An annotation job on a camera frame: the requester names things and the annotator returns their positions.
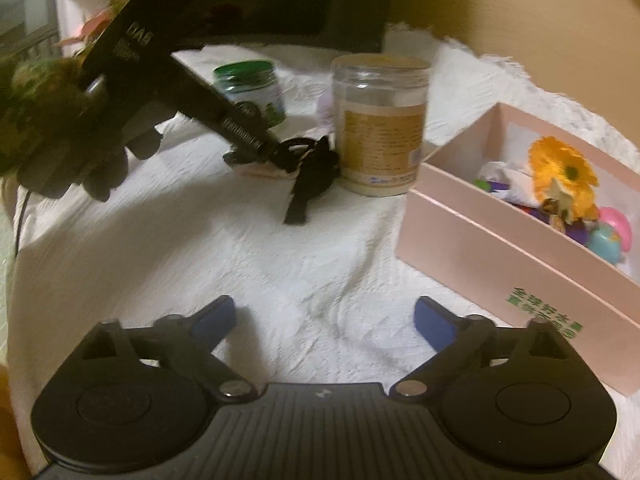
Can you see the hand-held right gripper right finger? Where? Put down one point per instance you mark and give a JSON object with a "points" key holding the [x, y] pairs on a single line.
{"points": [[435, 320]]}

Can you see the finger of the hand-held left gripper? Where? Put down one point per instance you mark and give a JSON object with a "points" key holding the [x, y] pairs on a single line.
{"points": [[235, 120]]}

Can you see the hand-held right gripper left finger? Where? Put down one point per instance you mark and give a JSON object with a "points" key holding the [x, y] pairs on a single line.
{"points": [[217, 317]]}

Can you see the pink cardboard box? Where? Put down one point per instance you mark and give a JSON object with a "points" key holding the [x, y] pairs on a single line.
{"points": [[475, 270]]}

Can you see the pink and purple soft toy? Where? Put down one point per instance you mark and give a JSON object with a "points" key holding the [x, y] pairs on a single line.
{"points": [[525, 207]]}

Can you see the white tissue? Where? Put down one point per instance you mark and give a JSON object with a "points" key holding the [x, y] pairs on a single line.
{"points": [[505, 172]]}

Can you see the pink and teal toy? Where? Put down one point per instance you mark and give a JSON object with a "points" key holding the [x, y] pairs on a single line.
{"points": [[607, 240]]}

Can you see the orange artificial flower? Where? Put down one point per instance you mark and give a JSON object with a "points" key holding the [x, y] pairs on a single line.
{"points": [[560, 170]]}

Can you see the person's left hand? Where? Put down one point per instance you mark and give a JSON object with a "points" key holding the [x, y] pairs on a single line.
{"points": [[75, 160]]}

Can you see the green-lidded jar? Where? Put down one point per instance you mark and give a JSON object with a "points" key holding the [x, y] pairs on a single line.
{"points": [[250, 82]]}

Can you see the red-leaved potted plant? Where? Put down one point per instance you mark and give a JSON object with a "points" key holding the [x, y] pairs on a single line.
{"points": [[95, 25]]}

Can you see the white textured blanket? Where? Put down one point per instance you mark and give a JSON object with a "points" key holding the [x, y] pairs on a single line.
{"points": [[200, 250]]}

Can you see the black ribbon bow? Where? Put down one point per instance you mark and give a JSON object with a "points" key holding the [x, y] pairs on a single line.
{"points": [[315, 180]]}

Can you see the dark window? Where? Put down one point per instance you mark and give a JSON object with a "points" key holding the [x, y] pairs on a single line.
{"points": [[25, 30]]}

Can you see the black monitor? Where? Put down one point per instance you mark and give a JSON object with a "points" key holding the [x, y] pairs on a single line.
{"points": [[300, 5]]}

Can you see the clear jar with beige label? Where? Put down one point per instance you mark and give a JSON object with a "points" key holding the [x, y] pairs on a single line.
{"points": [[380, 135]]}

